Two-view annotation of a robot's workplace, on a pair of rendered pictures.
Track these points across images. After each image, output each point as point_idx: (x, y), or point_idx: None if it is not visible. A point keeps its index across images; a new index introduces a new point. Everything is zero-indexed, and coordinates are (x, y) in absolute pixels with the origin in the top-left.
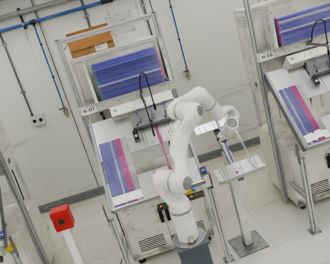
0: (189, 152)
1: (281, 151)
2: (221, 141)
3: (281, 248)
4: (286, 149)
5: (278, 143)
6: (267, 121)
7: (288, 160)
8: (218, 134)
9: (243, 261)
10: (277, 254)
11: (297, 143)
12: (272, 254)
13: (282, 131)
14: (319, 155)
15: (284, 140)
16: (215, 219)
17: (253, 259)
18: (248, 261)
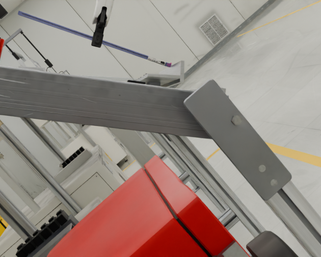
0: (11, 209)
1: (86, 196)
2: (99, 38)
3: (266, 228)
4: (98, 166)
5: (71, 189)
6: (32, 161)
7: (112, 181)
8: (100, 1)
9: (300, 254)
10: (282, 224)
11: (96, 158)
12: (283, 228)
13: (42, 204)
14: (118, 176)
15: (74, 178)
16: (225, 189)
17: (295, 243)
18: (300, 248)
